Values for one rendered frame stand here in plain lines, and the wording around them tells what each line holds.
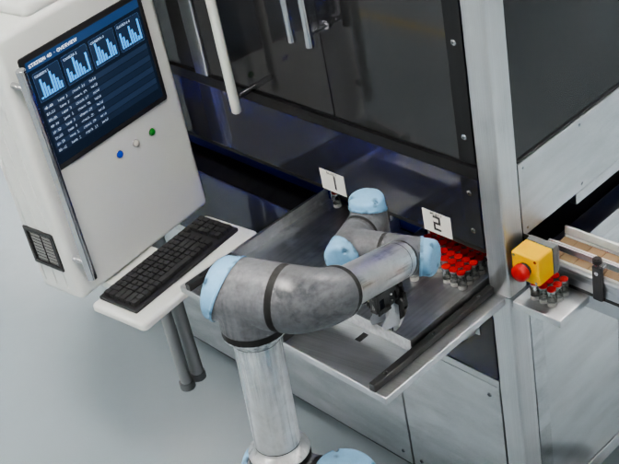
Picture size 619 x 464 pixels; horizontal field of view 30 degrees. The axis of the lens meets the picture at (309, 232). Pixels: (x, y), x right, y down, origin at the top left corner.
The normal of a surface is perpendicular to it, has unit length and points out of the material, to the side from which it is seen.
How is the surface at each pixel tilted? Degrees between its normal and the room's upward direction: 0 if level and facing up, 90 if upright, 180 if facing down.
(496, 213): 90
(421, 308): 0
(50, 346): 0
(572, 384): 90
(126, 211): 90
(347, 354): 0
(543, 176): 90
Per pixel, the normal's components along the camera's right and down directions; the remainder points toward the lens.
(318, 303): 0.39, 0.08
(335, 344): -0.17, -0.81
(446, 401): -0.70, 0.50
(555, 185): 0.69, 0.31
